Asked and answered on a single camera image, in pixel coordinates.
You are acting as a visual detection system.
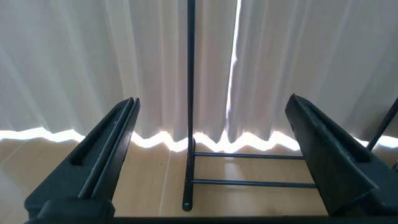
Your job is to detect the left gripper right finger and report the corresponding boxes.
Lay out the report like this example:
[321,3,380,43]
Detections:
[285,93,398,216]

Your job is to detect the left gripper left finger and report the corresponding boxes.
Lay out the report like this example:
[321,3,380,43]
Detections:
[24,97,141,219]

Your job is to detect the black clothes rack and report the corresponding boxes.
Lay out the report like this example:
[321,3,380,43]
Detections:
[182,0,398,212]

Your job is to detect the beige curtain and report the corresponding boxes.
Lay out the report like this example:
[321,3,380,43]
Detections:
[0,0,398,149]

